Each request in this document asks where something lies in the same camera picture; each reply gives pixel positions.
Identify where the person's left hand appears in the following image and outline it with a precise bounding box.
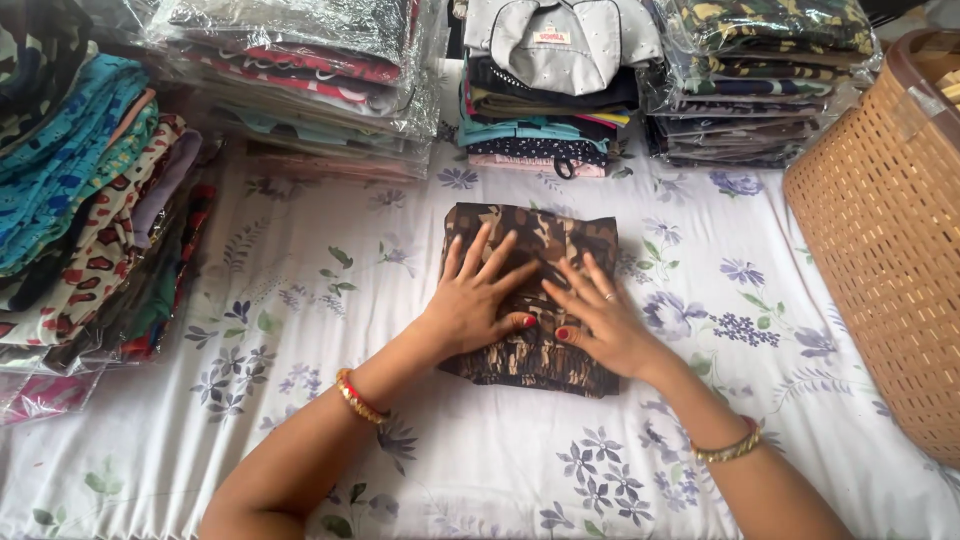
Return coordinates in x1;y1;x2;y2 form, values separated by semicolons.
423;222;541;356

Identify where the white floral bed sheet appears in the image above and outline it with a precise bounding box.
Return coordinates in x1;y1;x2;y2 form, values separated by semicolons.
0;60;960;540

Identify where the person's right hand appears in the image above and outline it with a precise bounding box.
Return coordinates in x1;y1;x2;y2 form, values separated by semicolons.
541;252;669;379

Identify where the stack of wrapped camouflage garments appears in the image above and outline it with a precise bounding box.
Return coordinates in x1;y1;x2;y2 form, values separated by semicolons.
643;0;883;171

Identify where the woven plastic laundry basket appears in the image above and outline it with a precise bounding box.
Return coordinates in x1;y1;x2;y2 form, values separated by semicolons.
782;28;960;471

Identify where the stack of plastic-wrapped garments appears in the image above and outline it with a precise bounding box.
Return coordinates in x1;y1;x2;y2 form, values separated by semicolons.
142;0;451;183

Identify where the gold and red bangle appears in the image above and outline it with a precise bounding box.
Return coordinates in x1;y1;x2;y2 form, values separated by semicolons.
334;367;393;426
690;414;763;464

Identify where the brown camouflage garment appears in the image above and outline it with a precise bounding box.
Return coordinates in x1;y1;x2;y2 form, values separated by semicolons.
436;201;622;399

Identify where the stack of folded clothes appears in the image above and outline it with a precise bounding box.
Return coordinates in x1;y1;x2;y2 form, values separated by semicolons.
454;52;640;181

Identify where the pile of colourful printed garments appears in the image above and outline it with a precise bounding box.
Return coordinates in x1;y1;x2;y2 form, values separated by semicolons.
0;0;220;427

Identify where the grey dotted garment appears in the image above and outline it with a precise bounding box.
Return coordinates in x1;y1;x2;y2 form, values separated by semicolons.
462;0;666;97

